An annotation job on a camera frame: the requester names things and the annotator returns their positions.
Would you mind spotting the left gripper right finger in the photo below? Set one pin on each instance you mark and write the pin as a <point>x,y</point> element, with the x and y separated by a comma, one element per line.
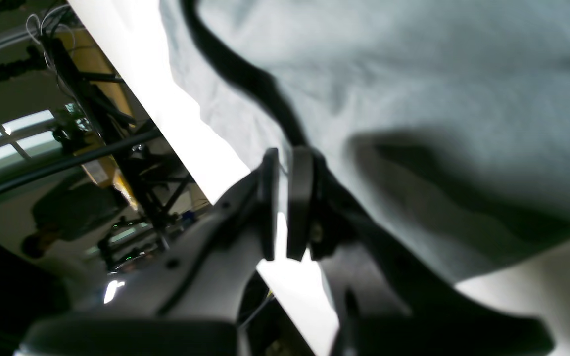
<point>388,302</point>

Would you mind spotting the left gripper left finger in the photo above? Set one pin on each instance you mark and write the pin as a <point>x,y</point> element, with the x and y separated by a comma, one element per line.
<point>187,303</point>

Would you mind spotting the grey T-shirt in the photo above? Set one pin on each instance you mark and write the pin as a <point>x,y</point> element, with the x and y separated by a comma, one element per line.
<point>449,120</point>

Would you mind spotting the black support pole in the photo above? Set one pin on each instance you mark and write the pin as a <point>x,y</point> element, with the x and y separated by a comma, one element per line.
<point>65,164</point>

